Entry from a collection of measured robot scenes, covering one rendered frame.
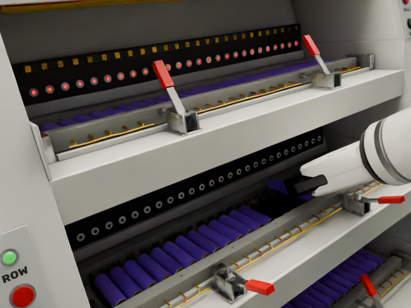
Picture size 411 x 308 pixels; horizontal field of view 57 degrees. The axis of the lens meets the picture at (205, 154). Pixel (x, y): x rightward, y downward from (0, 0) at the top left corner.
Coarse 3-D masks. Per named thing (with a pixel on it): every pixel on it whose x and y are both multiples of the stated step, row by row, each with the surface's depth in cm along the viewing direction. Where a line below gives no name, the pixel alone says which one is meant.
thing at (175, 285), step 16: (336, 192) 61; (304, 208) 57; (320, 208) 59; (272, 224) 54; (288, 224) 55; (240, 240) 51; (256, 240) 51; (272, 240) 53; (288, 240) 52; (208, 256) 48; (224, 256) 48; (240, 256) 50; (192, 272) 46; (208, 272) 47; (160, 288) 43; (176, 288) 44; (208, 288) 45; (128, 304) 41; (144, 304) 42; (160, 304) 43
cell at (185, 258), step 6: (168, 246) 53; (174, 246) 52; (168, 252) 52; (174, 252) 51; (180, 252) 51; (186, 252) 51; (174, 258) 51; (180, 258) 50; (186, 258) 49; (192, 258) 49; (186, 264) 49
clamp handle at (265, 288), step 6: (228, 276) 44; (234, 282) 43; (240, 282) 42; (246, 282) 41; (252, 282) 41; (258, 282) 40; (264, 282) 40; (246, 288) 41; (252, 288) 40; (258, 288) 39; (264, 288) 38; (270, 288) 38; (264, 294) 38
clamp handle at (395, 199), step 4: (360, 192) 58; (360, 196) 58; (384, 196) 55; (388, 196) 55; (392, 196) 54; (396, 196) 54; (400, 196) 53; (360, 200) 58; (364, 200) 57; (368, 200) 57; (372, 200) 56; (376, 200) 56; (380, 200) 55; (384, 200) 54; (388, 200) 54; (392, 200) 53; (396, 200) 53; (400, 200) 53; (404, 200) 53
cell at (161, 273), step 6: (138, 258) 51; (144, 258) 50; (150, 258) 50; (138, 264) 51; (144, 264) 50; (150, 264) 49; (156, 264) 49; (144, 270) 50; (150, 270) 48; (156, 270) 48; (162, 270) 47; (156, 276) 47; (162, 276) 46
